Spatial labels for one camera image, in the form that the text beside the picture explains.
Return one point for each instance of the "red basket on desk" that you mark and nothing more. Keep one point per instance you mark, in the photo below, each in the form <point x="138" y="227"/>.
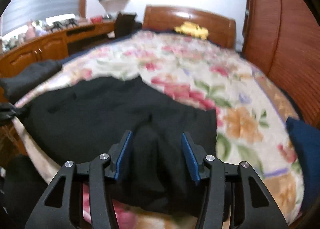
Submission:
<point x="96" y="19"/>

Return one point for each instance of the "black button coat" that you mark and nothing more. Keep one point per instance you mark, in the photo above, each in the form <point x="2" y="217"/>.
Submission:
<point x="81" y="121"/>

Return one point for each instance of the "wooden bed headboard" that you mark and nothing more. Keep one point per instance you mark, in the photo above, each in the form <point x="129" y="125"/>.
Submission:
<point x="222" y="30"/>

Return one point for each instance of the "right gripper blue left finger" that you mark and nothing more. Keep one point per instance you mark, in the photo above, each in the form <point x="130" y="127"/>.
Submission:
<point x="61" y="206"/>

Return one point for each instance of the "dark blue pillow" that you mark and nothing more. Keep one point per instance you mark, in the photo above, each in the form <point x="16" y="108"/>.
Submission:
<point x="305" y="140"/>

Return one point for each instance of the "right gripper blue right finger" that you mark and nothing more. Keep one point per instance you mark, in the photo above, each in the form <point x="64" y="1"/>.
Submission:
<point x="236" y="190"/>

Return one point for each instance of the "floral bed blanket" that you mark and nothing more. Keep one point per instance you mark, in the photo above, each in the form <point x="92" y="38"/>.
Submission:
<point x="251" y="110"/>

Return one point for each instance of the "brown louvered wardrobe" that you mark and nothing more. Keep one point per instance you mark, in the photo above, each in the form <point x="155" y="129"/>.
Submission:
<point x="282" y="40"/>

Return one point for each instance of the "dark wooden chair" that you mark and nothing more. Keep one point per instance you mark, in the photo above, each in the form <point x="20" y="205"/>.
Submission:
<point x="124" y="25"/>

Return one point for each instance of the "yellow plush toy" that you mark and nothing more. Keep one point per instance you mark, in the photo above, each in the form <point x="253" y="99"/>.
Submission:
<point x="192" y="29"/>

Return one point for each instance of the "black stand on desk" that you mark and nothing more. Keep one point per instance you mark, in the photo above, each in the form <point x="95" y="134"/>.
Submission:
<point x="56" y="26"/>
<point x="71" y="23"/>

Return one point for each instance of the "wooden desk cabinet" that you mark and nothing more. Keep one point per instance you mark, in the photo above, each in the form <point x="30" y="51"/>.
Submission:
<point x="55" y="46"/>

